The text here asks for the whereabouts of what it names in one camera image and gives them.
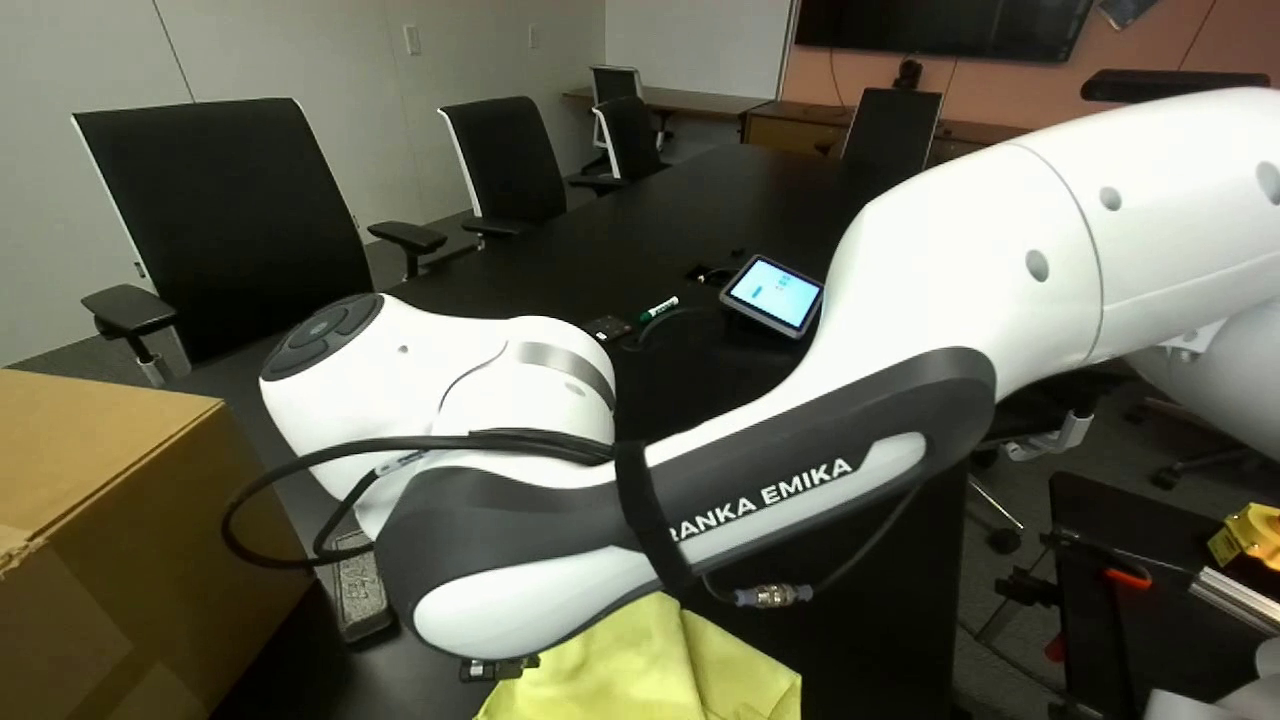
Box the yellow towel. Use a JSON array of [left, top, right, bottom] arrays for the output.
[[472, 591, 805, 720]]

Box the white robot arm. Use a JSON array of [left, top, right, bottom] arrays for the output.
[[259, 89, 1280, 660]]

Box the smartphone on table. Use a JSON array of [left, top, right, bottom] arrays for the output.
[[720, 255, 818, 342]]

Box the black office chair right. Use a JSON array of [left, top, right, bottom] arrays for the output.
[[440, 96, 566, 240]]

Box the black office chair far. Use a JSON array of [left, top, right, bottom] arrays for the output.
[[576, 96, 665, 191]]

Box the black office chair farthest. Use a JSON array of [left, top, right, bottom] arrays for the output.
[[592, 70, 638, 104]]

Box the black chair across table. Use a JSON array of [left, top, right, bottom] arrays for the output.
[[836, 60, 938, 199]]

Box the brown cardboard box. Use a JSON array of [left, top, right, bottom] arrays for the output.
[[0, 367, 306, 720]]

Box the black office chair white frame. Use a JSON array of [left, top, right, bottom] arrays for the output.
[[75, 96, 372, 383]]

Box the wall television screen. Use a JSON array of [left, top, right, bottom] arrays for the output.
[[796, 0, 1090, 63]]

